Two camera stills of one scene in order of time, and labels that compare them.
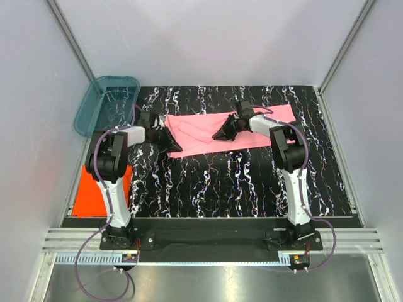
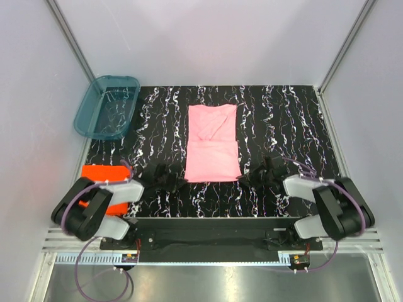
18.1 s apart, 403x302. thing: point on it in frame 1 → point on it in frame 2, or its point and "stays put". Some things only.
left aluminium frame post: x=71 y=38 stays put
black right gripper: x=223 y=133 → x=250 y=179
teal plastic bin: x=109 y=103 stays put
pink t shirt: x=193 y=133 → x=212 y=153
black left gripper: x=170 y=145 → x=175 y=182
